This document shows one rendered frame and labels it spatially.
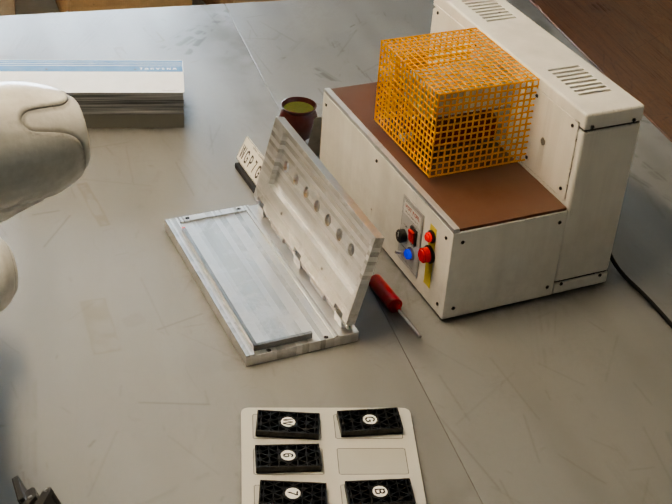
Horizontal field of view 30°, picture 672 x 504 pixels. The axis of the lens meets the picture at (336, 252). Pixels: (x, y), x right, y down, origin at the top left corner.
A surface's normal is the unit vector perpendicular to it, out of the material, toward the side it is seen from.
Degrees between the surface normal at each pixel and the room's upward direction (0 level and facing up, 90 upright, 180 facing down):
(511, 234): 90
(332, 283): 76
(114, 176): 0
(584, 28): 0
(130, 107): 90
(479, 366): 0
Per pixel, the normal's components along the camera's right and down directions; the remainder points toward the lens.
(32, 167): 0.56, 0.43
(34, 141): 0.59, 0.04
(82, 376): 0.06, -0.83
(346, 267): -0.87, -0.02
